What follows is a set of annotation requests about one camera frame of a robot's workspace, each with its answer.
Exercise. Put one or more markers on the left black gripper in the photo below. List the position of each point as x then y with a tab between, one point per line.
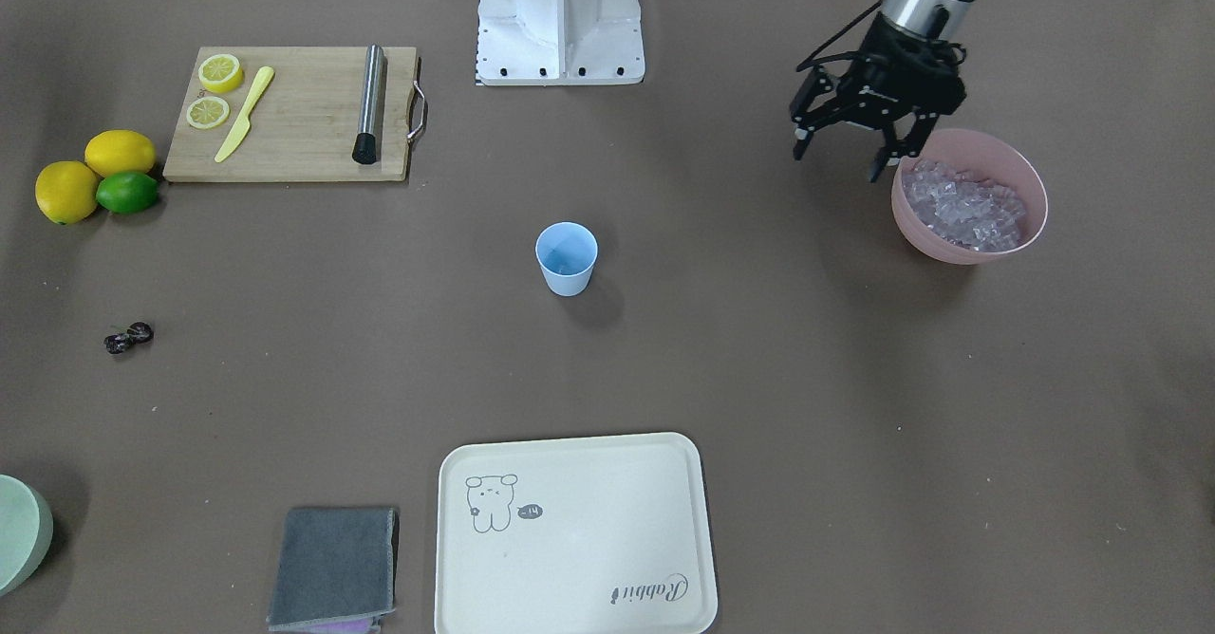
890	58

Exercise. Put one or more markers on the clear ice cubes pile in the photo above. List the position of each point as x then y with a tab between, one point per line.
965	207

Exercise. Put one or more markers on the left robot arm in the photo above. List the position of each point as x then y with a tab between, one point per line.
939	19

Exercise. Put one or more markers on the blue plastic cup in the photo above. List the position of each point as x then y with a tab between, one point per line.
566	252

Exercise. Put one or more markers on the dark cherries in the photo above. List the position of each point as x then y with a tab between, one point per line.
137	333

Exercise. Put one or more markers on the pink bowl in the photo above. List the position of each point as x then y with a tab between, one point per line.
972	150

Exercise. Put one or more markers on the cream rabbit tray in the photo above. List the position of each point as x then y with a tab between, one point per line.
575	535

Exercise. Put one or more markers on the steel muddler black tip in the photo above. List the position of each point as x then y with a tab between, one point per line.
367	144

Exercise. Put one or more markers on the wooden cutting board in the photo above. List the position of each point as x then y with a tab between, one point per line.
306	123

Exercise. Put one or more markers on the yellow plastic knife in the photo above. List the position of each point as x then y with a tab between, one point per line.
243	120

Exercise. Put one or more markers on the upper lemon slice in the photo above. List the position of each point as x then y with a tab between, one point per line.
221	73

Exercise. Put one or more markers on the lemon slice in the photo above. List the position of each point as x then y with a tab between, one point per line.
208	112
221	73

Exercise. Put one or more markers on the lower lemon slice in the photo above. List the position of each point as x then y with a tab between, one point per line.
208	112

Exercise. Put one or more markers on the grey folded cloth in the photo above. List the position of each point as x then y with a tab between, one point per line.
335	570

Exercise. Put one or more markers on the green lime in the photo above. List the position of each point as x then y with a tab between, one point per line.
127	192

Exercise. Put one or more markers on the upper whole lemon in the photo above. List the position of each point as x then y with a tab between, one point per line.
120	150

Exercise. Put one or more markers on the whole lemon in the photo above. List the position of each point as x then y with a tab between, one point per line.
120	150
65	191

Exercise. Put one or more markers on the lower whole lemon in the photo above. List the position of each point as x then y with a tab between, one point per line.
65	191

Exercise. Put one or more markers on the mint green bowl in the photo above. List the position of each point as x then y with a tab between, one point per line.
26	531

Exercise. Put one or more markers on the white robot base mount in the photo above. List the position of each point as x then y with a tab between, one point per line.
559	43

